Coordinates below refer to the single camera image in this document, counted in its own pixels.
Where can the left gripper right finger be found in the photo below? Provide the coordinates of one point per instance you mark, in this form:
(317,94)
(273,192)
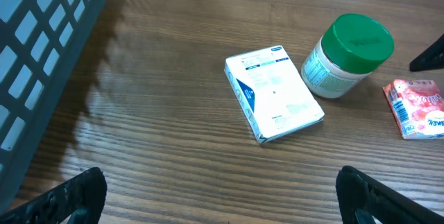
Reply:
(363,199)

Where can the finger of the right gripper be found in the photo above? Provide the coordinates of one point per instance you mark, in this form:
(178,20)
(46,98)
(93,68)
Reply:
(431,58)

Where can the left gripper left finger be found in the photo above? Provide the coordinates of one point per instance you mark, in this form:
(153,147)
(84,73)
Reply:
(79,200)

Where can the green lid white jar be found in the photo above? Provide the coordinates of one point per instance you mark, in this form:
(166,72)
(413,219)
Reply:
(353,47)

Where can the white blue cardboard box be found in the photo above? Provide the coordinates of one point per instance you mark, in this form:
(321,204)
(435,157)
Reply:
(271,93)

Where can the grey plastic shopping basket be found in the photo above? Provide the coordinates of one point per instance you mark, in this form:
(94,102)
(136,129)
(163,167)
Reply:
(41,42)

